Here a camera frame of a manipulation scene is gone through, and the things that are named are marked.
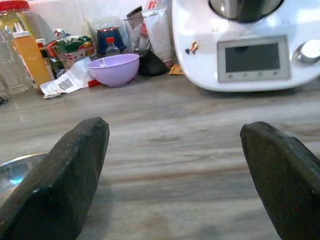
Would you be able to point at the white paper slip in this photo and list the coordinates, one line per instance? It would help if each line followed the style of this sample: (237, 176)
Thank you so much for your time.
(67, 81)

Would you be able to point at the small steel bowl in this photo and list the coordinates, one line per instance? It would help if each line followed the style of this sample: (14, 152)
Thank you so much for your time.
(15, 172)

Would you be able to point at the orange packet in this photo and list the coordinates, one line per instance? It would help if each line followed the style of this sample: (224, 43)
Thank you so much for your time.
(176, 70)

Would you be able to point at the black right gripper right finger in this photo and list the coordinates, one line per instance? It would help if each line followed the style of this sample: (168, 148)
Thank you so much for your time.
(287, 180)

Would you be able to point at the orange bottle with white cap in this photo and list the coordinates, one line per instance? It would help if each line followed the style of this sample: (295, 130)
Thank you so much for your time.
(31, 57)

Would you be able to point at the small bottle with red cap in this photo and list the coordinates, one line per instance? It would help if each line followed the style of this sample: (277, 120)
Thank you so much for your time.
(112, 47)

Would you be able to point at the white kitchen machine with screen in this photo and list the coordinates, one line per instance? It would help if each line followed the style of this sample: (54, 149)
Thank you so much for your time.
(200, 62)

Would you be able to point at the clear glass jar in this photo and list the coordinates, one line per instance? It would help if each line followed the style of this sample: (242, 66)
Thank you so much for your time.
(11, 67)

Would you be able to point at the colourful snack package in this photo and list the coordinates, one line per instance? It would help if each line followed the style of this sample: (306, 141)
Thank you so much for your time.
(72, 48)

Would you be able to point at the dark blue jar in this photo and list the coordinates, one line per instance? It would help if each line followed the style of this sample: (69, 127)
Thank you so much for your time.
(110, 35)

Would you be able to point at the silver foil packet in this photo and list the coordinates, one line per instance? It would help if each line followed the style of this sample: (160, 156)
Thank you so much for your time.
(136, 27)

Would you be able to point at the yellow jar with red lid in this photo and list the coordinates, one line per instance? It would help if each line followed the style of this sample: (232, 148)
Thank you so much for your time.
(12, 15)

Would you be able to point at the small red box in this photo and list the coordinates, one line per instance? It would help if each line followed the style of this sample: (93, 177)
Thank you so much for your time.
(95, 83)

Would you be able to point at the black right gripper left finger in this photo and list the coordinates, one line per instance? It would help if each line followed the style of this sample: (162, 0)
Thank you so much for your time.
(57, 185)

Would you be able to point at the black pouch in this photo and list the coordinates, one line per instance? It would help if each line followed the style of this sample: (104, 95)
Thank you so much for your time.
(151, 65)

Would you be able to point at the small purple plastic bowl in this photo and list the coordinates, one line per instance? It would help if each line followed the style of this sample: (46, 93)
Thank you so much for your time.
(115, 71)

